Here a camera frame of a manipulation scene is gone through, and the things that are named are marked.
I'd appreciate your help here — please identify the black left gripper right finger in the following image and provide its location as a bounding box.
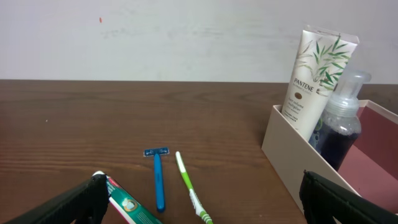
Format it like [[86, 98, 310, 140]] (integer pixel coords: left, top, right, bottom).
[[299, 171, 397, 224]]

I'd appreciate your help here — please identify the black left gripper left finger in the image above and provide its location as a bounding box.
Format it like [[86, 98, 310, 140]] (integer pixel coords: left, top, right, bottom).
[[8, 174, 109, 224]]

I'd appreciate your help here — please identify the green Colgate toothpaste tube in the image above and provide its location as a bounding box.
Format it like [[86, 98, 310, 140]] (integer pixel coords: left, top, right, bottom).
[[93, 170, 162, 224]]

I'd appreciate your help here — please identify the clear foam pump bottle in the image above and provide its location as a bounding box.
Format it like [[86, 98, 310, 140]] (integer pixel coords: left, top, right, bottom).
[[309, 70, 371, 170]]

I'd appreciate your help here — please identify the white shampoo tube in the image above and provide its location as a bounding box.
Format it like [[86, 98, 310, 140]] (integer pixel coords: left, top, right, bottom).
[[281, 25, 359, 141]]

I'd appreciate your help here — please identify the white box with pink interior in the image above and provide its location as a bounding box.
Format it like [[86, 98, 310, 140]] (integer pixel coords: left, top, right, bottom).
[[262, 100, 397, 213]]

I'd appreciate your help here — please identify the blue disposable razor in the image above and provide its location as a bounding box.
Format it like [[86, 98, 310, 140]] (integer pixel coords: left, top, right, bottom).
[[144, 147, 170, 213]]

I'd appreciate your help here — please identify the green and white toothbrush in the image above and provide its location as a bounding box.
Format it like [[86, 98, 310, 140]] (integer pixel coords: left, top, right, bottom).
[[175, 151, 213, 224]]

